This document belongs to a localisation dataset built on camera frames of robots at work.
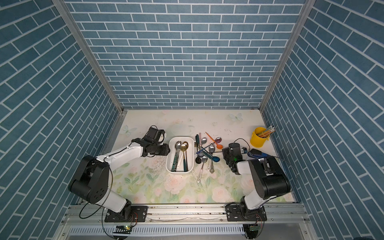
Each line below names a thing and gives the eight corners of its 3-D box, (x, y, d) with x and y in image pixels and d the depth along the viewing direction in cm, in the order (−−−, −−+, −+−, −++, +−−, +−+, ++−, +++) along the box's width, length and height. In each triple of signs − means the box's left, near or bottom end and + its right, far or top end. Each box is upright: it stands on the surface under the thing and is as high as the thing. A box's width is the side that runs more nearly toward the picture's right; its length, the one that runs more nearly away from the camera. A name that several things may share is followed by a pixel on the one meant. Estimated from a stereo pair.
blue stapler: (247, 155, 97) (248, 153, 94) (248, 150, 99) (249, 147, 97) (266, 162, 94) (268, 159, 91) (266, 156, 97) (268, 153, 94)
